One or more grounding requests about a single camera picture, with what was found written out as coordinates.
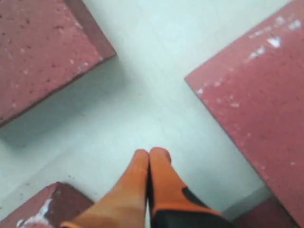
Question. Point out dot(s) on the large front red brick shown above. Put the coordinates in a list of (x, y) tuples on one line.
[(52, 205)]

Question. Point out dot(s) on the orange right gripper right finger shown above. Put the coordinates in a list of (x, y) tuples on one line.
[(169, 205)]

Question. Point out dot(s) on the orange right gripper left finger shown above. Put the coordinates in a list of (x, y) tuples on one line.
[(124, 206)]

